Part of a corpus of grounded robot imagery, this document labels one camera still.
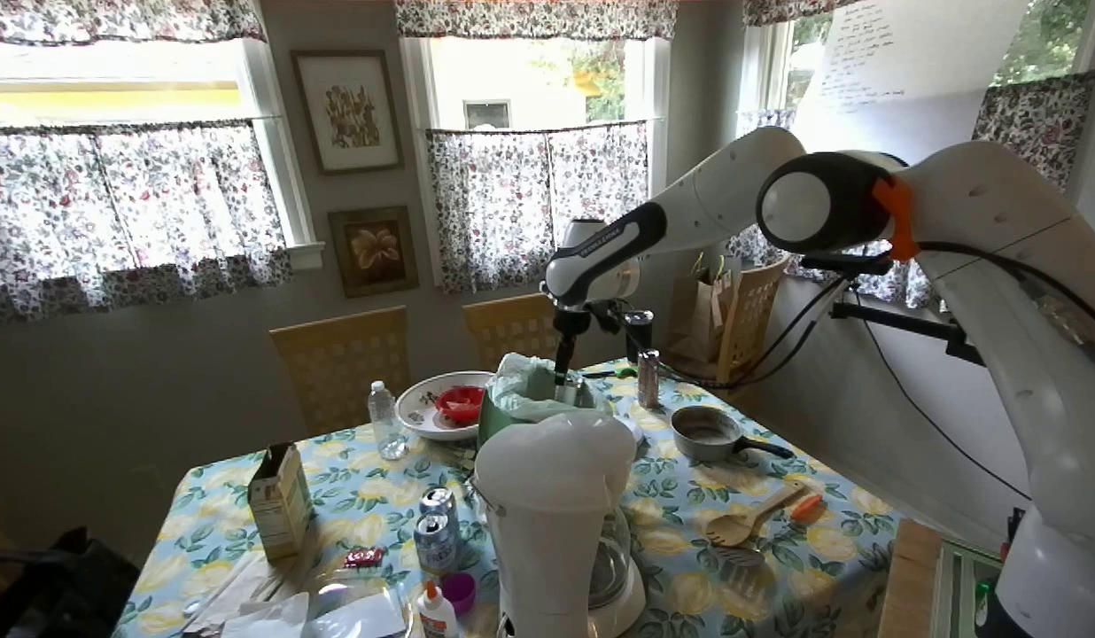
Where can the pale green bin liner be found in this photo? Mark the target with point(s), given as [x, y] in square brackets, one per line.
[532, 382]

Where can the lattice wooden chair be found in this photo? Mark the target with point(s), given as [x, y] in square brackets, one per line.
[339, 365]
[511, 326]

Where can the floral window valance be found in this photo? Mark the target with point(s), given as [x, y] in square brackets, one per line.
[532, 16]
[796, 7]
[123, 17]

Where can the brown carton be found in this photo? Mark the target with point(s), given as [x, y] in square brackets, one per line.
[282, 500]

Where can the clear plastic bottle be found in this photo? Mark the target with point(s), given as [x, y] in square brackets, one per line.
[385, 420]

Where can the brown paper bag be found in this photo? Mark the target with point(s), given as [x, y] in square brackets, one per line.
[743, 321]

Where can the red food on plate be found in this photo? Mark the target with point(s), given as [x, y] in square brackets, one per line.
[457, 405]

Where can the silver fork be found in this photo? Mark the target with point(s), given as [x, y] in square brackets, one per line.
[807, 506]

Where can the white drip coffee maker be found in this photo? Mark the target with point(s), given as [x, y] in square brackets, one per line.
[549, 506]

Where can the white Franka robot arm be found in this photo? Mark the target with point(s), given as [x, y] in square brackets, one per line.
[1017, 295]

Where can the metal pot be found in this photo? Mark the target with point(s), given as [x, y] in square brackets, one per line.
[703, 431]

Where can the floral cafe curtain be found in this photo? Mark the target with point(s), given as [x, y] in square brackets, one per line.
[1037, 126]
[123, 212]
[532, 199]

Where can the lemon print tablecloth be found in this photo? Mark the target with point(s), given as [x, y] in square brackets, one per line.
[369, 482]

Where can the dark bag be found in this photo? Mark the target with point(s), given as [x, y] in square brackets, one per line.
[52, 590]

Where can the white bottle red cap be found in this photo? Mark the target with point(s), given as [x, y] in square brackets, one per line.
[438, 613]

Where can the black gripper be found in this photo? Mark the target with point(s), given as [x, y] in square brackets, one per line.
[587, 311]

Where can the patterned small jar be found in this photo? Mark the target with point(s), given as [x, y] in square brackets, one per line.
[438, 531]

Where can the wooden spoon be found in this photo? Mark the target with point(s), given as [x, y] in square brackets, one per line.
[736, 526]

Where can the clear plastic packaging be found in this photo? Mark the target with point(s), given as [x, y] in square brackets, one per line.
[319, 613]

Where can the purple cup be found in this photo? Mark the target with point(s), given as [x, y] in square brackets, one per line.
[457, 590]

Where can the framed flower picture dark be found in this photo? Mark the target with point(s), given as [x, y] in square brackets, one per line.
[374, 249]

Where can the handwritten paper sheet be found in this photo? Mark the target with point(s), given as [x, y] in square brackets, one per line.
[900, 73]

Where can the framed flower print light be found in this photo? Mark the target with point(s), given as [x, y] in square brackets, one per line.
[350, 111]

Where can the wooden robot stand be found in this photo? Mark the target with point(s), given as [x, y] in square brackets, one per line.
[913, 586]

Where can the tall cylindrical shaker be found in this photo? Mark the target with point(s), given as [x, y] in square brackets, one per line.
[650, 380]

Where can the black camera mount rods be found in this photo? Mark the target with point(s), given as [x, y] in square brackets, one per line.
[900, 321]

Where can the small red wrapper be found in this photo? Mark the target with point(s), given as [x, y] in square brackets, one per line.
[365, 557]

